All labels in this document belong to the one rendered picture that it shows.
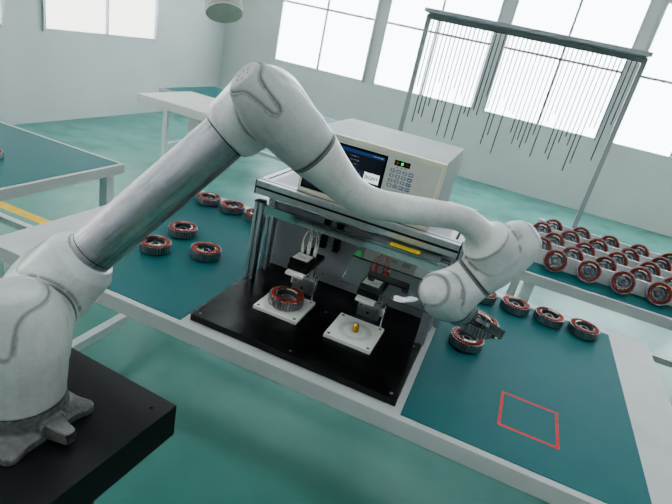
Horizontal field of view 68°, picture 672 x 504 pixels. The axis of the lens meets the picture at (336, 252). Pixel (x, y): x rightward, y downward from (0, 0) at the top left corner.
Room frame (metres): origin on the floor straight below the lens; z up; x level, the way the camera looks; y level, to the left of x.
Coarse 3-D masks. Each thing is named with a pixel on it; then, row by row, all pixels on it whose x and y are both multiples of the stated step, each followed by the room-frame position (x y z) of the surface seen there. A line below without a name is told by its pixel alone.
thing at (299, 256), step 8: (296, 256) 1.46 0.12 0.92; (304, 256) 1.47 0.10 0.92; (312, 256) 1.49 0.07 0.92; (320, 256) 1.55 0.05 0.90; (288, 264) 1.44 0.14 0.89; (296, 264) 1.44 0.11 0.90; (304, 264) 1.43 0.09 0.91; (312, 264) 1.47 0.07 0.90; (288, 272) 1.42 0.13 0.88; (296, 272) 1.43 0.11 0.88; (304, 272) 1.43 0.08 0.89; (312, 272) 1.52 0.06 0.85
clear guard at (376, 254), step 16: (368, 240) 1.37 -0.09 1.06; (384, 240) 1.39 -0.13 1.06; (352, 256) 1.23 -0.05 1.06; (368, 256) 1.25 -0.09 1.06; (384, 256) 1.27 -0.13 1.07; (400, 256) 1.30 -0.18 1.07; (416, 256) 1.33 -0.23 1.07; (432, 256) 1.35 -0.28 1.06; (352, 272) 1.20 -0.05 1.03; (384, 272) 1.20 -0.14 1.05; (400, 272) 1.20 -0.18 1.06; (416, 272) 1.21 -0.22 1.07; (368, 288) 1.17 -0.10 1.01; (384, 288) 1.16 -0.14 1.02; (400, 288) 1.16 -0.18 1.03; (416, 288) 1.16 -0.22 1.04; (416, 304) 1.13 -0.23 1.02
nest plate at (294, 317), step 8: (264, 296) 1.41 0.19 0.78; (256, 304) 1.35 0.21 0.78; (264, 304) 1.36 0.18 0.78; (304, 304) 1.41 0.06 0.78; (312, 304) 1.42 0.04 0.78; (264, 312) 1.33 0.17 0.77; (272, 312) 1.32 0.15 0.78; (280, 312) 1.33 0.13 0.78; (288, 312) 1.34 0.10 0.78; (296, 312) 1.35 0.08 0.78; (304, 312) 1.36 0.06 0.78; (288, 320) 1.31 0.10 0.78; (296, 320) 1.31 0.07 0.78
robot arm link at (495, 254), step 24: (336, 144) 0.89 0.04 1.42; (312, 168) 0.86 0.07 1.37; (336, 168) 0.88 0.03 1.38; (336, 192) 0.89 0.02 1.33; (360, 192) 0.91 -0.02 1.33; (384, 192) 0.95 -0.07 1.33; (384, 216) 0.93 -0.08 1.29; (408, 216) 0.94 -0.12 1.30; (432, 216) 0.96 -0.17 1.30; (456, 216) 0.97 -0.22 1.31; (480, 216) 1.00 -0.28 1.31; (480, 240) 0.99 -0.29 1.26; (504, 240) 0.99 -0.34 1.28; (528, 240) 1.01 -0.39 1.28; (480, 264) 0.99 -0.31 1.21; (504, 264) 0.99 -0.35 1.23; (528, 264) 1.01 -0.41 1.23
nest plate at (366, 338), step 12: (336, 324) 1.34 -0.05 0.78; (348, 324) 1.35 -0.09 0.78; (360, 324) 1.37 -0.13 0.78; (372, 324) 1.38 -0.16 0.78; (324, 336) 1.27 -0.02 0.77; (336, 336) 1.27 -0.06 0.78; (348, 336) 1.28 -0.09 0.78; (360, 336) 1.30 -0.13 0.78; (372, 336) 1.31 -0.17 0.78; (360, 348) 1.24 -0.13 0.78; (372, 348) 1.25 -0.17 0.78
